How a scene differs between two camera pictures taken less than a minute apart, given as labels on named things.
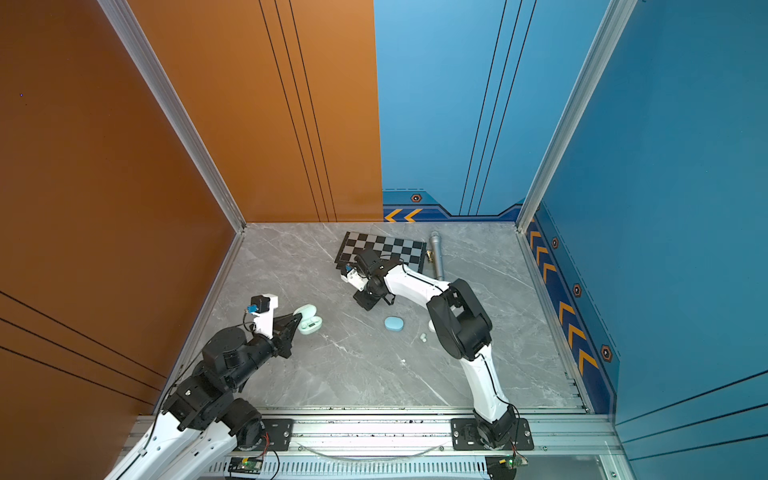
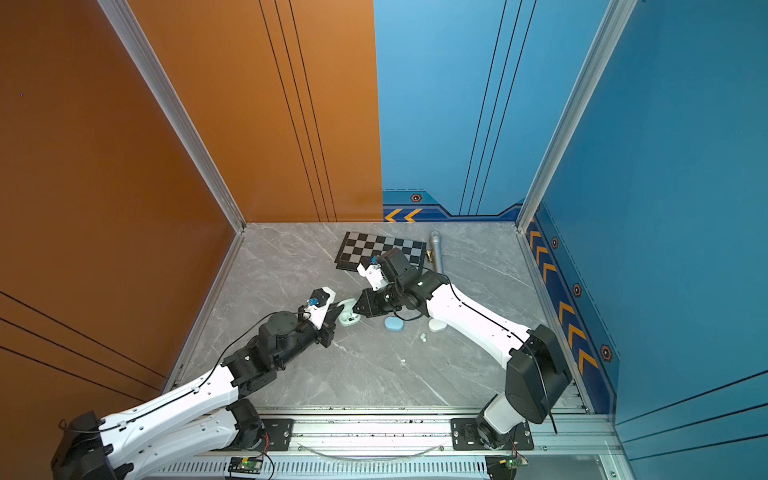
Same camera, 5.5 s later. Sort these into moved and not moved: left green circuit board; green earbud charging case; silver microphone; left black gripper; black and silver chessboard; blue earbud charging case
Moved: green earbud charging case; left black gripper
Not moved: silver microphone; left green circuit board; black and silver chessboard; blue earbud charging case
